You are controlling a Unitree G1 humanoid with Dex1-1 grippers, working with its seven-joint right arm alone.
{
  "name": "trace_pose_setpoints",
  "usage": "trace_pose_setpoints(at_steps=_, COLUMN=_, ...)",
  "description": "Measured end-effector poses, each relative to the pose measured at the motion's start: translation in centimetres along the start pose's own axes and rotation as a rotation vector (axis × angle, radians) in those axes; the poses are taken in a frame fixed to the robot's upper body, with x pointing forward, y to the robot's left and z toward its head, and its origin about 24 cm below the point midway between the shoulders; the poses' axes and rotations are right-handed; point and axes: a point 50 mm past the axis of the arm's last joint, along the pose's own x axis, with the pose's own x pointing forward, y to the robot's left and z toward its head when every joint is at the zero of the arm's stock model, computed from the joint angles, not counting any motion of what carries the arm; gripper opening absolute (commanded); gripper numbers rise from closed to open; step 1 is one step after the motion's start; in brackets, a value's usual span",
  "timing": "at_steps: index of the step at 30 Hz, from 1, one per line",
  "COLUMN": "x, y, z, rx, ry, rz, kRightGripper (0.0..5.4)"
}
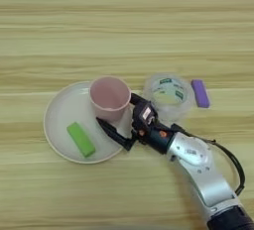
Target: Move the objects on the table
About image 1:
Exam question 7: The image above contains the green rectangular block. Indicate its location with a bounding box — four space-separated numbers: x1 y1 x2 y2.
65 121 97 159

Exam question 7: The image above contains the purple rectangular block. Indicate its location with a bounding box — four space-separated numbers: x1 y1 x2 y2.
190 78 211 109

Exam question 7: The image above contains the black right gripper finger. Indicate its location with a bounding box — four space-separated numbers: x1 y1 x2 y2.
129 92 149 107
95 116 131 148

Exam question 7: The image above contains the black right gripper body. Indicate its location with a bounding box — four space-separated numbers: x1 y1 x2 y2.
122 120 176 155

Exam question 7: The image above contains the clear packing tape roll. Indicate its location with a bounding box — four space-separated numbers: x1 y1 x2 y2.
142 72 196 123

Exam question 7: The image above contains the round white plate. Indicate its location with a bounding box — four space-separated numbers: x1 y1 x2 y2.
43 80 133 165

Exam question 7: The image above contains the pink plastic cup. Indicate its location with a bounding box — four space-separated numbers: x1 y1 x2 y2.
88 75 132 123

